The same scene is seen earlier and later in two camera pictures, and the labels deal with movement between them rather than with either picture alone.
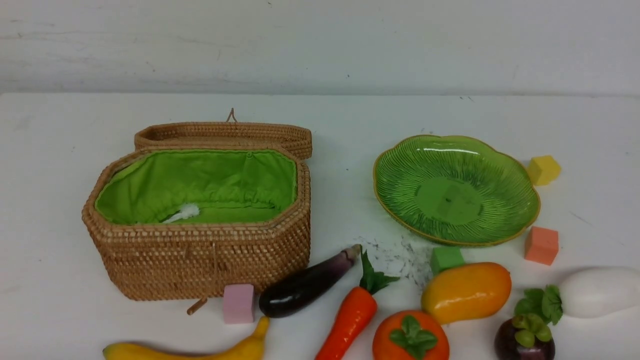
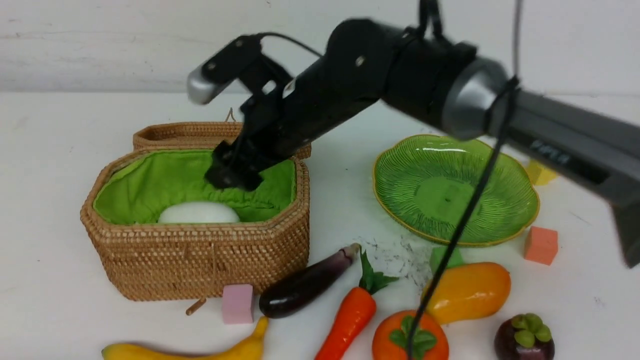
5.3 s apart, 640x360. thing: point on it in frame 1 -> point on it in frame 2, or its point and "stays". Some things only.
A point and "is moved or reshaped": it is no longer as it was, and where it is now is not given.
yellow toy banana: x=252 y=350 stays
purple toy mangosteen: x=527 y=335 is moved or reshaped
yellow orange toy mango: x=465 y=290 stays
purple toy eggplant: x=298 y=290 stays
